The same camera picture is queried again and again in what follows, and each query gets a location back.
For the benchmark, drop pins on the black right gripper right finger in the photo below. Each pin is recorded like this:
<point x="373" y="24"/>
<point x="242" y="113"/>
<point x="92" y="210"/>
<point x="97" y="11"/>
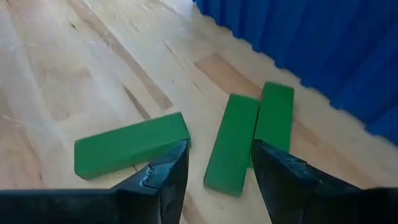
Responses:
<point x="295" y="193"/>

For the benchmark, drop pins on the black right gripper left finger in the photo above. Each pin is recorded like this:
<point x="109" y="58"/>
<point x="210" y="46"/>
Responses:
<point x="149" y="193"/>

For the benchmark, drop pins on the green wooden block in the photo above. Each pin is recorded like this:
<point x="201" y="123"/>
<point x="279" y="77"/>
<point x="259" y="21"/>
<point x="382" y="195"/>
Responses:
<point x="276" y="115"/>
<point x="124" y="146"/>
<point x="233" y="143"/>

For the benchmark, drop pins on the large blue plastic bin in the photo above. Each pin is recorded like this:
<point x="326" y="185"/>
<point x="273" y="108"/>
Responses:
<point x="326" y="46"/>

